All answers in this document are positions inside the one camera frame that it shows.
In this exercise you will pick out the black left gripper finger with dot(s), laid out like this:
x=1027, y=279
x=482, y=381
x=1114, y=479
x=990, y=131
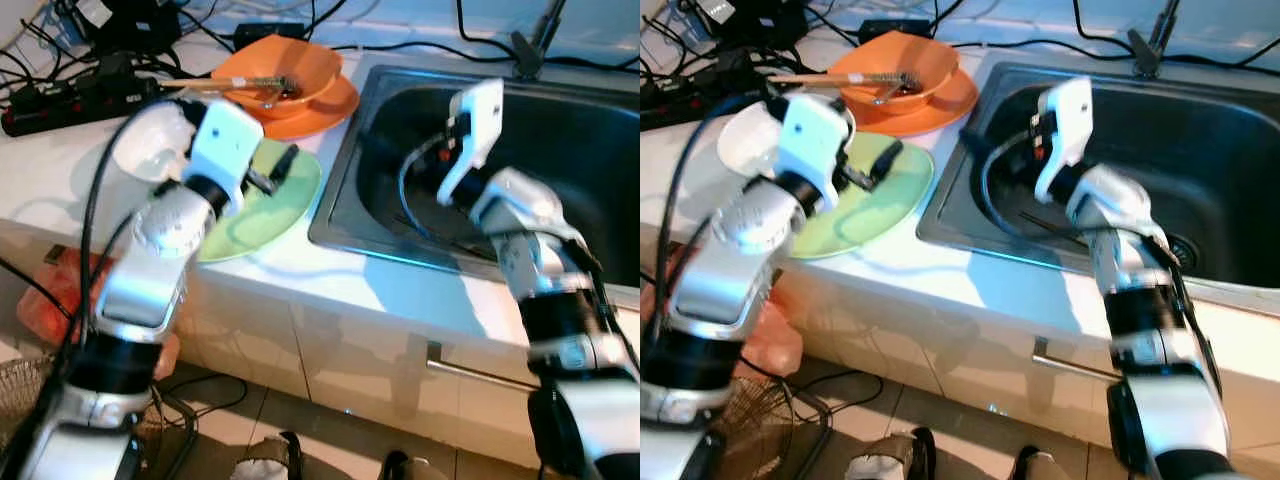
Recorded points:
x=284, y=163
x=887, y=160

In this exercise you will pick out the green plate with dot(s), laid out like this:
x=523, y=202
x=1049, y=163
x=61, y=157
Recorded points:
x=890, y=210
x=280, y=210

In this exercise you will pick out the white bowl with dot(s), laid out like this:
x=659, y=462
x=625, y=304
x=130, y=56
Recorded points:
x=750, y=150
x=150, y=150

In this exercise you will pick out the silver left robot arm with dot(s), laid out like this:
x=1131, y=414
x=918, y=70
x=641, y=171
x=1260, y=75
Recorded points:
x=150, y=280
x=730, y=280

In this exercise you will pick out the white kitchen cabinet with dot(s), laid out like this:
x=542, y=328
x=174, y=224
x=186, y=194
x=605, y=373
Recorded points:
x=330, y=350
x=950, y=340

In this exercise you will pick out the orange plate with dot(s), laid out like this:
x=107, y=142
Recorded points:
x=337, y=110
x=957, y=105

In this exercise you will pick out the orange bowl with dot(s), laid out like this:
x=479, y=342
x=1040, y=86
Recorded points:
x=300, y=60
x=920, y=55

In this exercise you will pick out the dark metal sink faucet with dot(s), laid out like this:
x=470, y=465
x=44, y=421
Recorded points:
x=528, y=55
x=1145, y=50

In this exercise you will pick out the stainless steel sink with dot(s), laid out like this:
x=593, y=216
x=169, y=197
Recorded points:
x=580, y=150
x=1200, y=150

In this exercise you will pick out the flat black power adapter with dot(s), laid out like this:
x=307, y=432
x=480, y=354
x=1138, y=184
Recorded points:
x=265, y=32
x=890, y=28

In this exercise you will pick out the black power strip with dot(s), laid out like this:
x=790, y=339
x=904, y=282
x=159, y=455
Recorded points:
x=700, y=105
x=60, y=110

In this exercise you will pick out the red plastic bag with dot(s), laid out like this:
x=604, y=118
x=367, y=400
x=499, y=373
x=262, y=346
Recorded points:
x=50, y=300
x=780, y=345

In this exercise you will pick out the black charger box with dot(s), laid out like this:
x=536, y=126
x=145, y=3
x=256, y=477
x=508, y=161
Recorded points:
x=750, y=20
x=130, y=25

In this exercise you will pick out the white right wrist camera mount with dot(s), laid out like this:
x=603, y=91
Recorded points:
x=480, y=120
x=1072, y=115

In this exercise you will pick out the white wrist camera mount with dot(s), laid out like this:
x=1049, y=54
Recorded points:
x=1072, y=115
x=815, y=135
x=480, y=120
x=225, y=140

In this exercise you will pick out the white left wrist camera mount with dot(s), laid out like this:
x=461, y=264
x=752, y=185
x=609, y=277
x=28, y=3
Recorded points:
x=225, y=140
x=815, y=135

